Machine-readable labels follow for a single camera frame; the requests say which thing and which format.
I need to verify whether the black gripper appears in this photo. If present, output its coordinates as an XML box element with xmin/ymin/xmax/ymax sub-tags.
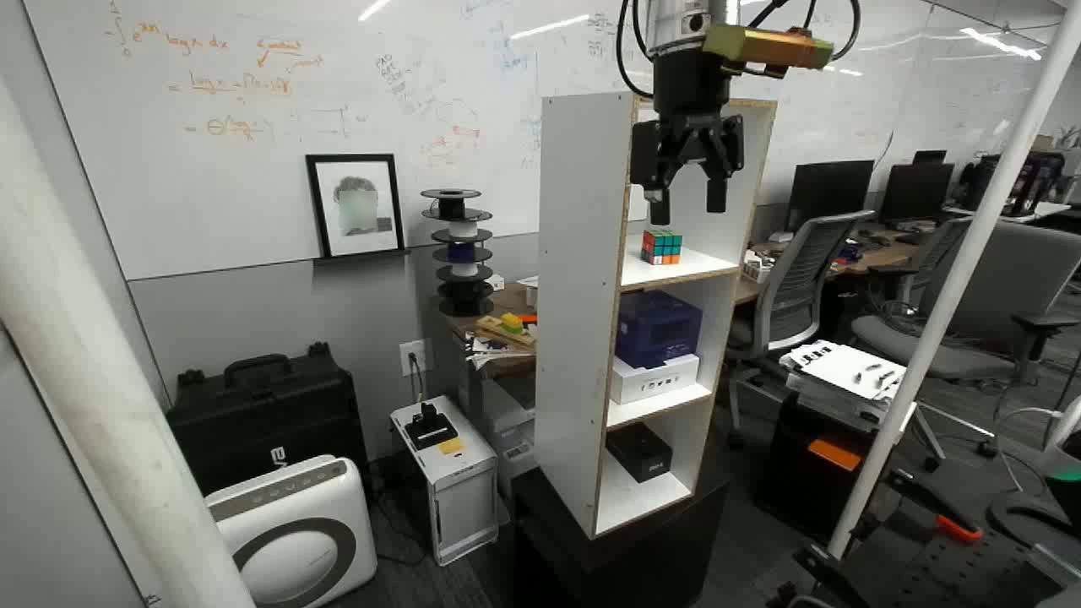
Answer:
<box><xmin>630</xmin><ymin>47</ymin><xmax>750</xmax><ymax>231</ymax></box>

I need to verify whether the tall white wooden shelf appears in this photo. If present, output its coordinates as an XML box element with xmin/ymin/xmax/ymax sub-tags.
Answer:
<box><xmin>531</xmin><ymin>88</ymin><xmax>782</xmax><ymax>542</ymax></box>

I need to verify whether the black computer monitor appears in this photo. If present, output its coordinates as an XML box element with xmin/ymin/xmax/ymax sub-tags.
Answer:
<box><xmin>784</xmin><ymin>155</ymin><xmax>880</xmax><ymax>236</ymax></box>
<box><xmin>880</xmin><ymin>160</ymin><xmax>952</xmax><ymax>227</ymax></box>

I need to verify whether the blue plastic box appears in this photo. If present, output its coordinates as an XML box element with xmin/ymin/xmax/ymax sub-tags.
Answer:
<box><xmin>615</xmin><ymin>290</ymin><xmax>707</xmax><ymax>373</ymax></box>

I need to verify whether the grey mesh office chair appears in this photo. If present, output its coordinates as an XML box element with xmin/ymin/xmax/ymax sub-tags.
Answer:
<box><xmin>725</xmin><ymin>205</ymin><xmax>880</xmax><ymax>436</ymax></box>

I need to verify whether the wooden office desk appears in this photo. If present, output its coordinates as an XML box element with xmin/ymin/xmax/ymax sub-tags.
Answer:
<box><xmin>732</xmin><ymin>231</ymin><xmax>925</xmax><ymax>310</ymax></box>

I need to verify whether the white flat box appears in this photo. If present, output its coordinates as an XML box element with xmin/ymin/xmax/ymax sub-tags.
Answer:
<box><xmin>607</xmin><ymin>349</ymin><xmax>707</xmax><ymax>408</ymax></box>

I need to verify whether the yellow item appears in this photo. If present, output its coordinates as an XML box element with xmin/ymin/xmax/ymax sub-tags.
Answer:
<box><xmin>477</xmin><ymin>310</ymin><xmax>540</xmax><ymax>349</ymax></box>

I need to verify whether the stack of filament spools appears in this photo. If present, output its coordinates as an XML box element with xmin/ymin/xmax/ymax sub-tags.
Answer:
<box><xmin>418</xmin><ymin>185</ymin><xmax>501</xmax><ymax>322</ymax></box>

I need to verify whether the white board with parts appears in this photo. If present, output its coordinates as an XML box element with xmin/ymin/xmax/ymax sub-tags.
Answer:
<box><xmin>776</xmin><ymin>337</ymin><xmax>912</xmax><ymax>408</ymax></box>

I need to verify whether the cluttered small brown table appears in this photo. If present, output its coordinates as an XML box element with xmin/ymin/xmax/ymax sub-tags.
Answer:
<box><xmin>430</xmin><ymin>273</ymin><xmax>543</xmax><ymax>385</ymax></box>

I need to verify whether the small black box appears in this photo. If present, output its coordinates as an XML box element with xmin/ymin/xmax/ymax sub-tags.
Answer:
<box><xmin>606</xmin><ymin>418</ymin><xmax>676</xmax><ymax>486</ymax></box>

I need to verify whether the thin white pole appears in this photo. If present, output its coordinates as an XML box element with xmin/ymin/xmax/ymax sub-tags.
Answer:
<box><xmin>825</xmin><ymin>0</ymin><xmax>1081</xmax><ymax>563</ymax></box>

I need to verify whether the black crate with orange label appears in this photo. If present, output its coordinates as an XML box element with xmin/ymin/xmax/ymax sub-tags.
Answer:
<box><xmin>750</xmin><ymin>382</ymin><xmax>919</xmax><ymax>533</ymax></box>

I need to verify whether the black framed portrait picture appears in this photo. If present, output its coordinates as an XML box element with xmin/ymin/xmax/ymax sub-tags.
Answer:
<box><xmin>303</xmin><ymin>152</ymin><xmax>409</xmax><ymax>266</ymax></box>

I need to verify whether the large grey office chair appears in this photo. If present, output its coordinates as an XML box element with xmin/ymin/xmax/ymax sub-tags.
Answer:
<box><xmin>847</xmin><ymin>212</ymin><xmax>1081</xmax><ymax>476</ymax></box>

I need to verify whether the black device with stick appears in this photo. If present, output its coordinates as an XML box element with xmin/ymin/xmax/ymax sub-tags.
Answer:
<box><xmin>401</xmin><ymin>396</ymin><xmax>463</xmax><ymax>452</ymax></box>

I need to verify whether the white computer tower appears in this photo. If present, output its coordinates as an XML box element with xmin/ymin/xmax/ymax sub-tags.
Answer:
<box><xmin>389</xmin><ymin>392</ymin><xmax>505</xmax><ymax>572</ymax></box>

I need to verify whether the black hard carrying case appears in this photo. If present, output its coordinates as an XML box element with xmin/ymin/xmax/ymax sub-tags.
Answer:
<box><xmin>165</xmin><ymin>343</ymin><xmax>371</xmax><ymax>497</ymax></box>

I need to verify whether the white round air purifier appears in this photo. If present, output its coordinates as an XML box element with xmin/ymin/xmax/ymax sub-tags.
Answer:
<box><xmin>203</xmin><ymin>451</ymin><xmax>382</xmax><ymax>608</ymax></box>

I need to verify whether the thick white pole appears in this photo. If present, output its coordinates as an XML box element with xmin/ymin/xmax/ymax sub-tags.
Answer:
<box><xmin>0</xmin><ymin>74</ymin><xmax>260</xmax><ymax>608</ymax></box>

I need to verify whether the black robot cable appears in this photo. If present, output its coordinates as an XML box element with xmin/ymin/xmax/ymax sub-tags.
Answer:
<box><xmin>801</xmin><ymin>0</ymin><xmax>870</xmax><ymax>65</ymax></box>
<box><xmin>613</xmin><ymin>0</ymin><xmax>658</xmax><ymax>101</ymax></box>

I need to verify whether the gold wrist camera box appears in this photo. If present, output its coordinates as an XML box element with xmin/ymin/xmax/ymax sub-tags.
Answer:
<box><xmin>702</xmin><ymin>22</ymin><xmax>839</xmax><ymax>80</ymax></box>

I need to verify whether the white wall power outlet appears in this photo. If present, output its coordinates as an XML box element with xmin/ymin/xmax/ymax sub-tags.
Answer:
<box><xmin>394</xmin><ymin>337</ymin><xmax>432</xmax><ymax>379</ymax></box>

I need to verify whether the black pedestal cabinet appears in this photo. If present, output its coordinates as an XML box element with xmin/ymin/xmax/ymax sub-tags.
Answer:
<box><xmin>511</xmin><ymin>464</ymin><xmax>732</xmax><ymax>608</ymax></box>

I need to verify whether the orange handled tool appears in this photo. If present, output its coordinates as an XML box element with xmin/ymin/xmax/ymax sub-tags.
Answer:
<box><xmin>883</xmin><ymin>464</ymin><xmax>988</xmax><ymax>552</ymax></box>

